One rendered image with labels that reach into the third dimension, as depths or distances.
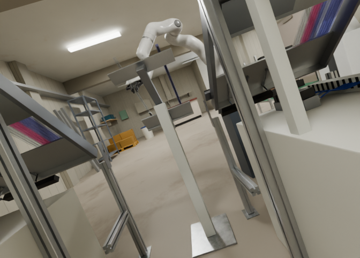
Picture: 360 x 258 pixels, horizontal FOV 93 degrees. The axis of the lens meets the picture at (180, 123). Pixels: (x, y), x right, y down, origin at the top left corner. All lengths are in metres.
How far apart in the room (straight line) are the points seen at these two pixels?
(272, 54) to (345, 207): 0.32
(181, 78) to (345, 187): 10.50
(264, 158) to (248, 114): 0.14
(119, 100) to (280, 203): 10.32
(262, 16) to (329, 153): 0.29
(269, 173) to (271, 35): 0.37
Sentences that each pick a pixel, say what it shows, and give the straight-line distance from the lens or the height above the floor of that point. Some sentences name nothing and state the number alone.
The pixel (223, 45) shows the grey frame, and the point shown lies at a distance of 0.54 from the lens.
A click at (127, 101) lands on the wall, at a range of 10.57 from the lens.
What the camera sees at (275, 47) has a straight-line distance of 0.44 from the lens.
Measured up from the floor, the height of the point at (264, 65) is 0.81.
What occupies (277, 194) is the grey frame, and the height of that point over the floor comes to 0.42.
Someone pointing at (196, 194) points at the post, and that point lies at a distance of 1.06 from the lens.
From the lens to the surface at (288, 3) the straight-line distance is 0.90.
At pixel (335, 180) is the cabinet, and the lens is 0.43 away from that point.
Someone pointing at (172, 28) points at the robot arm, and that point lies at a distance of 1.39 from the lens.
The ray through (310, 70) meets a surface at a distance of 1.30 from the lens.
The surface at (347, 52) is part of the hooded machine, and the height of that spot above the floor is 0.56.
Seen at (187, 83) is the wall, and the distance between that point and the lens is 10.75.
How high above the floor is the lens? 0.77
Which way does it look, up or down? 5 degrees down
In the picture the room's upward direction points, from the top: 22 degrees counter-clockwise
